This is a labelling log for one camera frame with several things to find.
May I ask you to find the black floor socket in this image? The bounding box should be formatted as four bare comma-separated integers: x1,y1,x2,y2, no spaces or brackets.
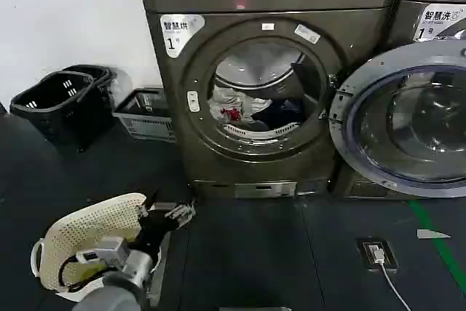
355,237,399,272

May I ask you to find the large black plastic basket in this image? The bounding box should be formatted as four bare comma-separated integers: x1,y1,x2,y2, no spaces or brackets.
9,70,114,147

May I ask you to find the grey slotted plastic basket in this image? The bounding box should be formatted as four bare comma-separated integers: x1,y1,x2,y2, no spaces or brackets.
111,87,178,144

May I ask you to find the white tape piece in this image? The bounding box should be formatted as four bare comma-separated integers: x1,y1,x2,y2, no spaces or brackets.
416,229,453,240

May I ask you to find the white garment with red print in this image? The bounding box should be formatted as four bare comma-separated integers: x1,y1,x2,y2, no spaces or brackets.
208,84,258,125

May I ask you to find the green floor tape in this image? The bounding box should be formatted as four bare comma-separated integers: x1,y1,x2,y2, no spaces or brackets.
407,199,466,294

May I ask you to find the white perforated laundry basket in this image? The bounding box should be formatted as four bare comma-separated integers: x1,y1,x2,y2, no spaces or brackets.
30,192,173,304

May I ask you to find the round glass dryer door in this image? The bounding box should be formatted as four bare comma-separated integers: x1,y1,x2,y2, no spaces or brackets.
328,42,466,191

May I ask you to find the clear plastic bag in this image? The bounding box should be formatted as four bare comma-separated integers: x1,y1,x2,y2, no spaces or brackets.
106,68,135,109

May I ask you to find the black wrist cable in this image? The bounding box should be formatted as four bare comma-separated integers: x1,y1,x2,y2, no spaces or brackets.
57,251,110,293

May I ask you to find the white plug with cable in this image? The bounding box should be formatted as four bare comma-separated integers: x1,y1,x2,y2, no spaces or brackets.
367,243,415,311

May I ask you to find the grey washing machine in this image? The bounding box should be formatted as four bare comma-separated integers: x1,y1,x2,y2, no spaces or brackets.
333,0,466,202

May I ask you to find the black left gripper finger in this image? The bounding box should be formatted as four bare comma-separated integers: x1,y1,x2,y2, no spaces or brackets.
163,200,198,232
137,187,159,220

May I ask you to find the grey dryer with round opening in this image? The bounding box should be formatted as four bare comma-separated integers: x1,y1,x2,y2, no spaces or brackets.
133,0,406,200

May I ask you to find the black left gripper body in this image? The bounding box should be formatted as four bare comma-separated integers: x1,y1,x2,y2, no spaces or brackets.
132,210,175,254

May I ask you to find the dark garment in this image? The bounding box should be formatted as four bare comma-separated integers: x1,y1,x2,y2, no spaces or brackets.
250,96,306,133

